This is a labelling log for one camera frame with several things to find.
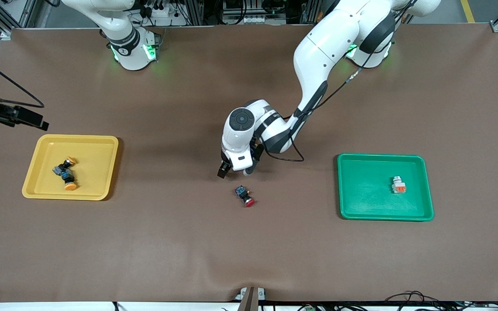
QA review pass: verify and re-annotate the white power strip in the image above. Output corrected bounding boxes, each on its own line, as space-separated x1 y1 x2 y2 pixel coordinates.
143 4 189 20
222 13 271 24

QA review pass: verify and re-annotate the brown table mat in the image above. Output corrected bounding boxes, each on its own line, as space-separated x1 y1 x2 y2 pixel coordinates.
0 24 498 303

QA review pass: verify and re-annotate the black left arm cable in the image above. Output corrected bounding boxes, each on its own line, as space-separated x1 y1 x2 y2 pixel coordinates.
253 0 418 163

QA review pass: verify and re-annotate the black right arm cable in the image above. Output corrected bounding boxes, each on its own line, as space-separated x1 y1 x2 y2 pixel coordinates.
0 51 45 108

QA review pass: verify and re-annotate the green plastic tray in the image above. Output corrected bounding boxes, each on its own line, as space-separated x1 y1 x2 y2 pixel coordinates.
337 153 434 222

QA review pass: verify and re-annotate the yellow plastic tray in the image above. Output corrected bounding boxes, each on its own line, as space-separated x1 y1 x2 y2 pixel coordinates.
22 134 120 201

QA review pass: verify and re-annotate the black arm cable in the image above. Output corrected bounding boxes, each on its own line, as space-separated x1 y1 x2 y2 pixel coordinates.
253 0 418 163
0 51 45 108

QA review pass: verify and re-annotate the black cable bundle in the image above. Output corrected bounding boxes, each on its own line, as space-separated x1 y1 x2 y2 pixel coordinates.
379 290 498 311

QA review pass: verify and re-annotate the yellow push button black body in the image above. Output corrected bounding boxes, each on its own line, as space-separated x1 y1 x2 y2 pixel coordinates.
61 171 78 191
52 156 78 178

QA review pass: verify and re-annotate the red push button black body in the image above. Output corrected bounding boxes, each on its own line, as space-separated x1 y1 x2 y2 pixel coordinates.
235 186 256 208

